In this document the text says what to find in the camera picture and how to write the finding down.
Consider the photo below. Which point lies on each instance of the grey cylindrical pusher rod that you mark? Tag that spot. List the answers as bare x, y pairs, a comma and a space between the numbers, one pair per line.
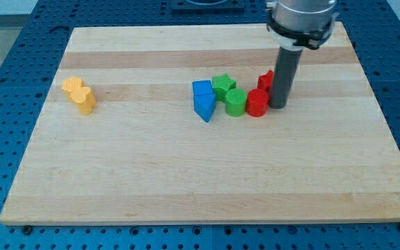
284, 73

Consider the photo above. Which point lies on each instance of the red star block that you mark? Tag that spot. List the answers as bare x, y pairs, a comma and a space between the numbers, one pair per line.
265, 81

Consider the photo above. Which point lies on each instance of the green star block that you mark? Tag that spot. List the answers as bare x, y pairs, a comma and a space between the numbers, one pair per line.
221, 85

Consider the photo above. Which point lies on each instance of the blue cube block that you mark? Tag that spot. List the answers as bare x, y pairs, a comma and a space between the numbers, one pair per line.
202, 87

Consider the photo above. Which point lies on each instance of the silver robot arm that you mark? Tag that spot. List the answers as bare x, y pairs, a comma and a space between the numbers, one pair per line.
296, 25

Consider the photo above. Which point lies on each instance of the red cylinder block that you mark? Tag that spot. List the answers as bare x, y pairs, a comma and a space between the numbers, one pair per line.
257, 101

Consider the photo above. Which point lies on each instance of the green cylinder block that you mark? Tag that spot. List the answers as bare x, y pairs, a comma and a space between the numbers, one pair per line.
235, 102

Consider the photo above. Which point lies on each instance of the blue triangle block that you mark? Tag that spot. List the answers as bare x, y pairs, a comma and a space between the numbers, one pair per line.
204, 106

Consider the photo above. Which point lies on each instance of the wooden board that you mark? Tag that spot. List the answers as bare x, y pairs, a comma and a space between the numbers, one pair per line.
143, 156

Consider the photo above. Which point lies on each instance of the yellow heart block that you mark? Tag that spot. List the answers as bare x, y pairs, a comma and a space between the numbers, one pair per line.
84, 99

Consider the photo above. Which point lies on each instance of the yellow pentagon block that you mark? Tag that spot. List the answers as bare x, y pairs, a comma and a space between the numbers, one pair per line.
71, 84

